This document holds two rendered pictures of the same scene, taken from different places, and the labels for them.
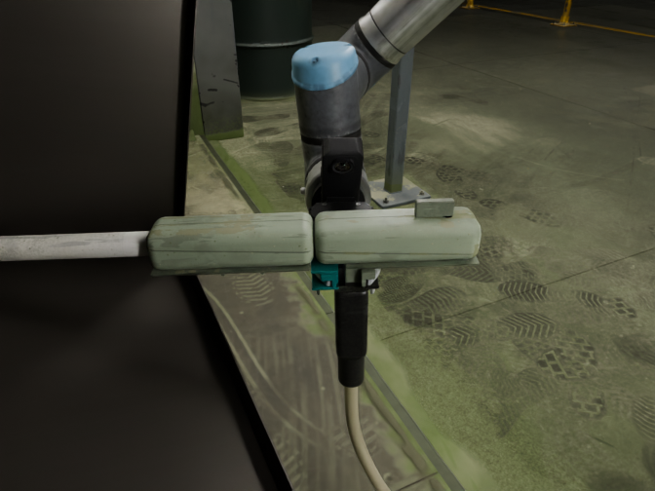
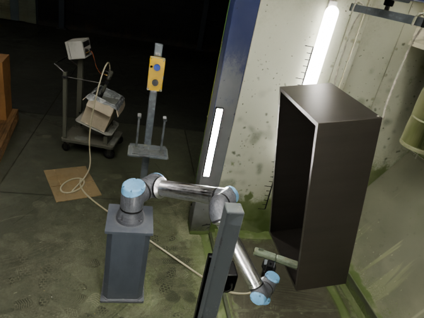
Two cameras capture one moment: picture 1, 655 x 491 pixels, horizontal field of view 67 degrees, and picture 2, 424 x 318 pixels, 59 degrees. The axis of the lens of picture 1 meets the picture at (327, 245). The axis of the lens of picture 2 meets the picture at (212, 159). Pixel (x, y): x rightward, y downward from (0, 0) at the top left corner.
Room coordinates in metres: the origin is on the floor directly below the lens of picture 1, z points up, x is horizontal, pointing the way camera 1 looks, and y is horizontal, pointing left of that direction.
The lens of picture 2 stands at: (2.50, -0.16, 2.20)
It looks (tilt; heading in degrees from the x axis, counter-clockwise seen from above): 26 degrees down; 191
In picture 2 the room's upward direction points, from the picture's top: 12 degrees clockwise
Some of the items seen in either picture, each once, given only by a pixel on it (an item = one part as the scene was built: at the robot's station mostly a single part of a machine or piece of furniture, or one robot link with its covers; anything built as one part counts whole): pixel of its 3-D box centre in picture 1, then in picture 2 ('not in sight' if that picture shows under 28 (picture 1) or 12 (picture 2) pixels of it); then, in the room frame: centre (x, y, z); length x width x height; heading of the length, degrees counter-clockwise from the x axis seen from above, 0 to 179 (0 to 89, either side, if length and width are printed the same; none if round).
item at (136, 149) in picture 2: not in sight; (150, 134); (-0.10, -1.20, 0.95); 0.26 x 0.15 x 0.32; 115
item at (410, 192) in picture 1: (392, 191); not in sight; (1.64, -0.24, 0.01); 0.20 x 0.20 x 0.01; 25
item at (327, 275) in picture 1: (324, 268); not in sight; (0.40, 0.00, 0.52); 0.04 x 0.03 x 0.02; 1
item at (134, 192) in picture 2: not in sight; (133, 194); (0.59, -0.99, 0.83); 0.17 x 0.15 x 0.18; 163
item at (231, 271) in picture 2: not in sight; (221, 274); (1.59, -0.23, 1.35); 0.09 x 0.07 x 0.07; 115
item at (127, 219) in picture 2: not in sight; (130, 211); (0.60, -0.99, 0.69); 0.19 x 0.19 x 0.10
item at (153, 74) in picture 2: not in sight; (156, 74); (-0.19, -1.25, 1.42); 0.12 x 0.06 x 0.26; 115
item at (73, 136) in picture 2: not in sight; (91, 98); (-1.24, -2.44, 0.64); 0.73 x 0.50 x 1.27; 105
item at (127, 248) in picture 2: not in sight; (126, 253); (0.60, -0.99, 0.32); 0.31 x 0.31 x 0.64; 25
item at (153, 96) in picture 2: not in sight; (147, 139); (-0.25, -1.28, 0.82); 0.06 x 0.06 x 1.64; 25
